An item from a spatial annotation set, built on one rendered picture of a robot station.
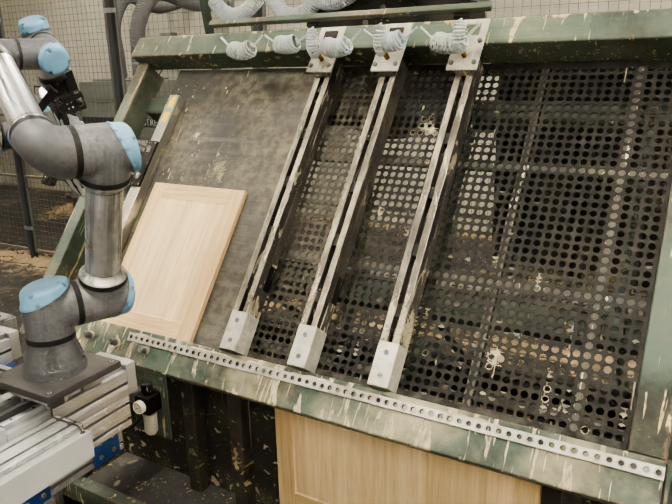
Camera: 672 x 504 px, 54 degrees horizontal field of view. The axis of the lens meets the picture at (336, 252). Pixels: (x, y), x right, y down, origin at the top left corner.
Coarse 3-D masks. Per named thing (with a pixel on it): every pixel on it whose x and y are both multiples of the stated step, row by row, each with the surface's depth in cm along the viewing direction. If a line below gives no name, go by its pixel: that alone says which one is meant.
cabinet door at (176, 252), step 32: (160, 192) 252; (192, 192) 245; (224, 192) 238; (160, 224) 245; (192, 224) 239; (224, 224) 232; (128, 256) 246; (160, 256) 239; (192, 256) 232; (160, 288) 233; (192, 288) 227; (128, 320) 233; (160, 320) 227; (192, 320) 221
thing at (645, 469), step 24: (144, 336) 222; (216, 360) 206; (240, 360) 202; (312, 384) 188; (336, 384) 185; (408, 408) 174; (432, 408) 171; (480, 432) 164; (504, 432) 161; (576, 456) 152; (600, 456) 150
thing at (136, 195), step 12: (180, 96) 267; (168, 108) 266; (180, 108) 268; (168, 120) 263; (156, 132) 263; (168, 132) 264; (156, 156) 260; (156, 168) 261; (144, 180) 256; (132, 192) 255; (144, 192) 257; (132, 204) 253; (132, 216) 253
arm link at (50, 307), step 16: (32, 288) 159; (48, 288) 158; (64, 288) 160; (32, 304) 157; (48, 304) 157; (64, 304) 160; (80, 304) 162; (32, 320) 158; (48, 320) 158; (64, 320) 161; (80, 320) 164; (32, 336) 159; (48, 336) 159; (64, 336) 162
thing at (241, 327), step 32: (320, 32) 236; (320, 64) 230; (320, 96) 229; (320, 128) 229; (288, 160) 224; (288, 192) 218; (288, 224) 219; (256, 256) 213; (256, 288) 208; (256, 320) 210
